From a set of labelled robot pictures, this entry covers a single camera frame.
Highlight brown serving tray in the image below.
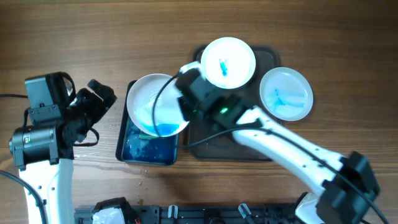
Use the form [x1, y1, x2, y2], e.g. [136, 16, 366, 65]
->
[187, 45, 280, 162]

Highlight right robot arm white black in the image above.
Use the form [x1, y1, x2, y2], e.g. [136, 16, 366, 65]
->
[175, 62, 387, 223]

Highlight white plate blue stain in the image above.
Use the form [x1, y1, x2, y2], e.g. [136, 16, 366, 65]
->
[126, 73, 188, 137]
[200, 37, 256, 90]

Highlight black tray with blue water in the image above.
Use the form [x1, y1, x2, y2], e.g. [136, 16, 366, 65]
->
[115, 80, 180, 166]

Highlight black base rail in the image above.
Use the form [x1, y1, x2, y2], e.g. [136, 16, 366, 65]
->
[73, 197, 302, 224]

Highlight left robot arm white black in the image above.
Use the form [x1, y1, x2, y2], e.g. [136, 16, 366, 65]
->
[9, 77, 117, 223]

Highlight green yellow sponge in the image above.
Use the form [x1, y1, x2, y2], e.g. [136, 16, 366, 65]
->
[139, 131, 157, 139]

